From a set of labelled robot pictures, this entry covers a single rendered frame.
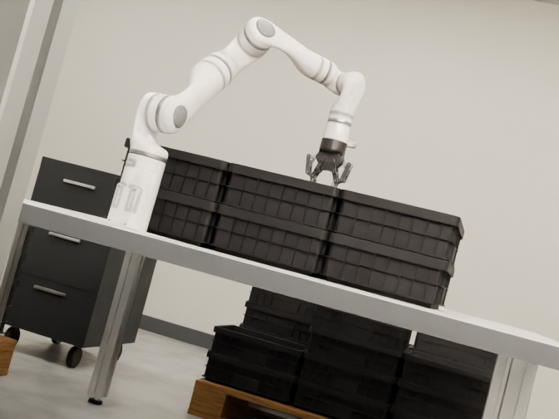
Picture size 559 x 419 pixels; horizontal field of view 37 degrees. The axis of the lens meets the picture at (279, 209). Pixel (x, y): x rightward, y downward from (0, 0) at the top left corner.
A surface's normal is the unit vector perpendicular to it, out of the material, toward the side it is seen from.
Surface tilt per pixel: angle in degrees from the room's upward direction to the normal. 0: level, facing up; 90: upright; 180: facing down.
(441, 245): 90
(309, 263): 90
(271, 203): 90
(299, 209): 90
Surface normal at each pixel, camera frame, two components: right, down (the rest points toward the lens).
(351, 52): -0.22, -0.11
